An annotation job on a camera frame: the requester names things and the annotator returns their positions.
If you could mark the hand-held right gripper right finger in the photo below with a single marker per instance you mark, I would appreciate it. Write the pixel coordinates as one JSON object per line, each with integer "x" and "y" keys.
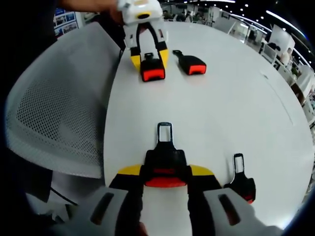
{"x": 221, "y": 206}

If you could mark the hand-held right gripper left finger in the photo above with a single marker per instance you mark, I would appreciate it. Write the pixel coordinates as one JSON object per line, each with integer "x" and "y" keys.
{"x": 110, "y": 204}

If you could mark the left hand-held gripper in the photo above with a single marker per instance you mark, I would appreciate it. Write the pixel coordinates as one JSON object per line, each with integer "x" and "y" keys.
{"x": 137, "y": 9}

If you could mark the black seat belt buckle red button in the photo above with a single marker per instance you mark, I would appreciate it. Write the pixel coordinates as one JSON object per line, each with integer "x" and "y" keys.
{"x": 152, "y": 66}
{"x": 193, "y": 62}

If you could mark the metal seat belt tongue black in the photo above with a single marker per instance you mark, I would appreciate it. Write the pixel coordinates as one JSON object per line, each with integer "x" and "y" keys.
{"x": 163, "y": 159}
{"x": 242, "y": 183}

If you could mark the person's left forearm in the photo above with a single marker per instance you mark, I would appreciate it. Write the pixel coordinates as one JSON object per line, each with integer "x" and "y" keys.
{"x": 83, "y": 4}

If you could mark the picture board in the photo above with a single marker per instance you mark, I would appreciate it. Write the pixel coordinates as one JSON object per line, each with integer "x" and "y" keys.
{"x": 65, "y": 23}

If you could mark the white mesh chair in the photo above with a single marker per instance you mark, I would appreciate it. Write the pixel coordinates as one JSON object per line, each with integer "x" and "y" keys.
{"x": 61, "y": 98}

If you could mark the person's body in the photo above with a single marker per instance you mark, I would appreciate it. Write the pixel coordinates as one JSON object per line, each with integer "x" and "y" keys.
{"x": 34, "y": 22}

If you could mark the white desk partition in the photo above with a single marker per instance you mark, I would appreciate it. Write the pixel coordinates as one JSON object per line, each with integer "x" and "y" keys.
{"x": 281, "y": 37}

